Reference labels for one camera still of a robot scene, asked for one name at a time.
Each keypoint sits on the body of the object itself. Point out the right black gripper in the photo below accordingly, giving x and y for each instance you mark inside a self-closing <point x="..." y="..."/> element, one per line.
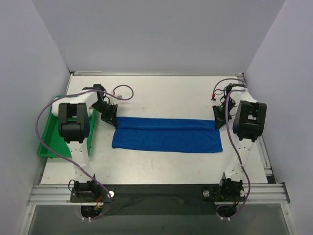
<point x="220" y="114"/>

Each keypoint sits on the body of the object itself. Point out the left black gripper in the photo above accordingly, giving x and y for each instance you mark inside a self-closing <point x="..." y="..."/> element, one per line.
<point x="108" y="112"/>

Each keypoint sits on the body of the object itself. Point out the blue towel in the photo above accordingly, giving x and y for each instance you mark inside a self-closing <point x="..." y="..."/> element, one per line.
<point x="167" y="135"/>

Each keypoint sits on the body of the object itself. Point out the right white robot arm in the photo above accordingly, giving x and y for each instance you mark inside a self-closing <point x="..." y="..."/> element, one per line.
<point x="244" y="118"/>

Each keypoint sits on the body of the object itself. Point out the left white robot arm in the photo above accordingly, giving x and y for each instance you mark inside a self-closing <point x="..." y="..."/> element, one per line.
<point x="84" y="176"/>

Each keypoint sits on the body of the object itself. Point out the rolled white towel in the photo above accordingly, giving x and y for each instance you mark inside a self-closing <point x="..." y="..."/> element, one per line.
<point x="55" y="105"/>

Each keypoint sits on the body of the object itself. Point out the green plastic tray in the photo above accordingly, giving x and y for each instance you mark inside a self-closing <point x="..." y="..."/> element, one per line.
<point x="49" y="144"/>

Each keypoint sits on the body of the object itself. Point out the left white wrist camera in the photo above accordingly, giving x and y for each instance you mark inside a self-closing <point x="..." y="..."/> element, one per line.
<point x="115" y="96"/>

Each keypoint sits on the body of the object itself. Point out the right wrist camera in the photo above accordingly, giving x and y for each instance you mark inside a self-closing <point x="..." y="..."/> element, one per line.
<point x="216" y="93"/>

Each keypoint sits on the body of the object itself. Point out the aluminium right rail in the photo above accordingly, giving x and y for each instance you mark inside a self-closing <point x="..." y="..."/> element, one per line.
<point x="258" y="165"/>

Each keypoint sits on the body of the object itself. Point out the aluminium rail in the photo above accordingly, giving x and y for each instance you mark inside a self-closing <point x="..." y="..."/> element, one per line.
<point x="258" y="165"/>
<point x="60" y="195"/>

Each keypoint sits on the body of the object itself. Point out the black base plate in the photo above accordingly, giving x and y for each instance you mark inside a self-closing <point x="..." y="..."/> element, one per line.
<point x="192" y="199"/>

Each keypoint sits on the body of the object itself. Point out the aluminium front rail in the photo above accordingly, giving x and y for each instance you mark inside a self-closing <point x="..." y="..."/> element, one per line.
<point x="60" y="195"/>

